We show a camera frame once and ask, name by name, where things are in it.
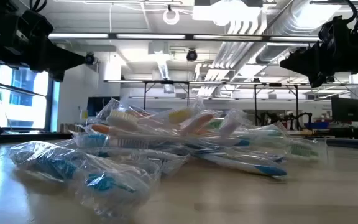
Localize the white ceiling unit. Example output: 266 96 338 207
193 0 262 26

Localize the black aluminium frame rail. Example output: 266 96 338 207
0 132 73 147
326 138 358 151

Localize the large window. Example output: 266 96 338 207
0 62 60 132

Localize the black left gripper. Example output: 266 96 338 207
0 11 86 83

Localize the silver ventilation duct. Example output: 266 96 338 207
255 0 347 65

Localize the black computer monitor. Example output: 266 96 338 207
331 96 358 123
87 96 121 118

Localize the blue storage crate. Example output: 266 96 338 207
305 121 331 130

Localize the orange toothbrush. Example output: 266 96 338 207
180 112 217 137
106 108 155 133
85 123 117 136

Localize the white coiled cable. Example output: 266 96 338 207
162 5 180 26

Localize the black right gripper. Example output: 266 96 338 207
280 17 358 88

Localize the white-headed toothbrush in clear wrapper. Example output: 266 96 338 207
225 108 251 139

